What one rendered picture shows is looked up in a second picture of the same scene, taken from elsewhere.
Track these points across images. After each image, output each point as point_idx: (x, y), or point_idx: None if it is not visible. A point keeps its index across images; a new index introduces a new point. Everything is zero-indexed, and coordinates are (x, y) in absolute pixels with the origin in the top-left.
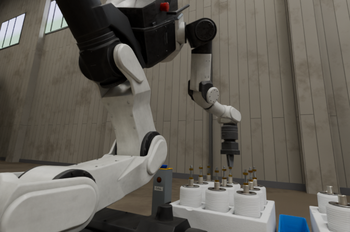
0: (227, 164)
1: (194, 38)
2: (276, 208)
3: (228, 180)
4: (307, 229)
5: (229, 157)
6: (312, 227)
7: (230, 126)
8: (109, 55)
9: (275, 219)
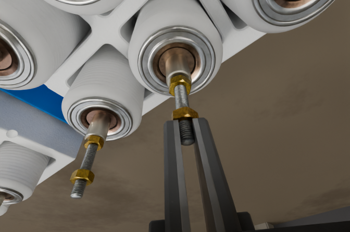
0: (197, 129)
1: None
2: (249, 169)
3: (183, 62)
4: (36, 102)
5: (164, 205)
6: (46, 117)
7: None
8: None
9: (214, 140)
